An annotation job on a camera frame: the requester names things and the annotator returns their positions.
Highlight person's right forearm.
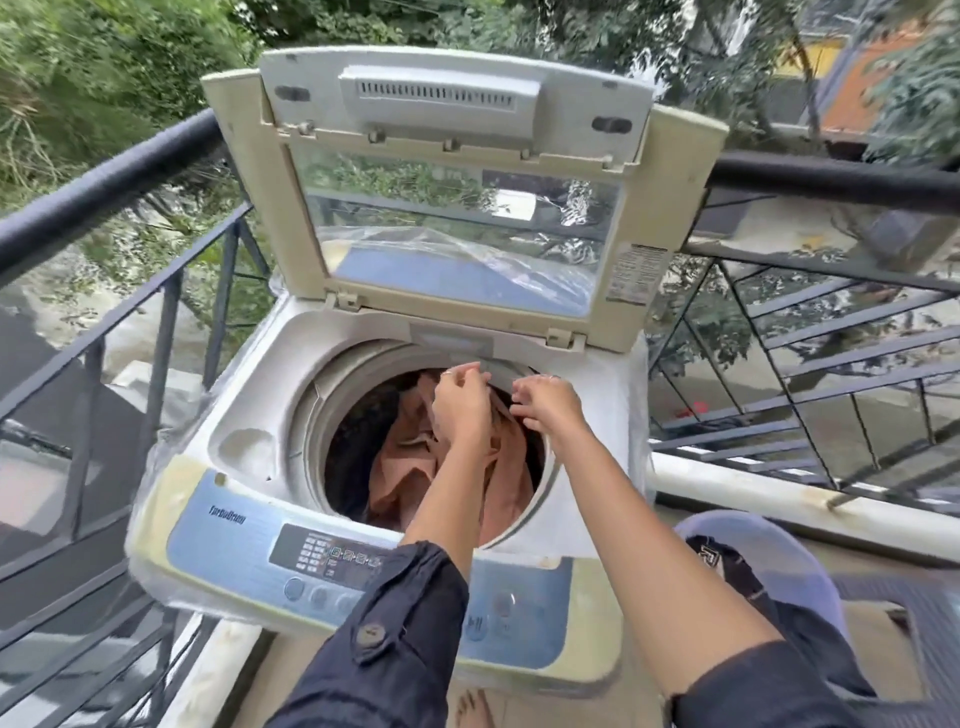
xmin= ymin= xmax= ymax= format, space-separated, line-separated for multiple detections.
xmin=558 ymin=434 xmax=785 ymax=695

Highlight black metal balcony railing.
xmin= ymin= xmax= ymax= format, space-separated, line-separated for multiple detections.
xmin=0 ymin=108 xmax=960 ymax=728

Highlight person's left foot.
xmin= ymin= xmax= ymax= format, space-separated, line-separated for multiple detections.
xmin=453 ymin=688 xmax=496 ymax=728

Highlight person's left forearm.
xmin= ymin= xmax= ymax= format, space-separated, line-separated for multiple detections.
xmin=401 ymin=438 xmax=496 ymax=579

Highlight dark neighbouring roof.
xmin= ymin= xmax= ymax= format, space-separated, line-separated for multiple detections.
xmin=0 ymin=314 xmax=174 ymax=601

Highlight green trees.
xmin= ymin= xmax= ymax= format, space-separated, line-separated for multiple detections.
xmin=0 ymin=0 xmax=960 ymax=391

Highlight person's dark right sleeve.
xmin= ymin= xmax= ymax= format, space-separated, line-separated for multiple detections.
xmin=669 ymin=639 xmax=879 ymax=728

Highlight person's left hand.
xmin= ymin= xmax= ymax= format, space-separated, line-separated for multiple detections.
xmin=429 ymin=362 xmax=494 ymax=451

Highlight person's right hand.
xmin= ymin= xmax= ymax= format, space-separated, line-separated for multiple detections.
xmin=509 ymin=373 xmax=588 ymax=451

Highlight lavender plastic laundry basin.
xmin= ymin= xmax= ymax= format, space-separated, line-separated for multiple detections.
xmin=673 ymin=509 xmax=850 ymax=646

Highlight beige blue washing machine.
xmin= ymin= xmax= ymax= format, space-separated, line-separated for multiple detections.
xmin=123 ymin=44 xmax=730 ymax=699

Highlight orange yellow building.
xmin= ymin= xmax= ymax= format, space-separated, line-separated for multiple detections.
xmin=772 ymin=29 xmax=931 ymax=140

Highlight person's dark sleeve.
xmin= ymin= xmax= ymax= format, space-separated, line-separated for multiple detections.
xmin=669 ymin=639 xmax=879 ymax=728
xmin=266 ymin=541 xmax=474 ymax=728

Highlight dark woven plastic stool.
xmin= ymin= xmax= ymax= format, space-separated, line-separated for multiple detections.
xmin=832 ymin=573 xmax=960 ymax=728

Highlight rust brown garment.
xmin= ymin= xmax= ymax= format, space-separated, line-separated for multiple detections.
xmin=365 ymin=371 xmax=535 ymax=547

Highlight person's dark left sleeve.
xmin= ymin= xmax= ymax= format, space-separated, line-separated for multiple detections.
xmin=266 ymin=541 xmax=474 ymax=728

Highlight white concrete balcony ledge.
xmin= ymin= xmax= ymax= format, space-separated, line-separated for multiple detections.
xmin=648 ymin=449 xmax=960 ymax=564

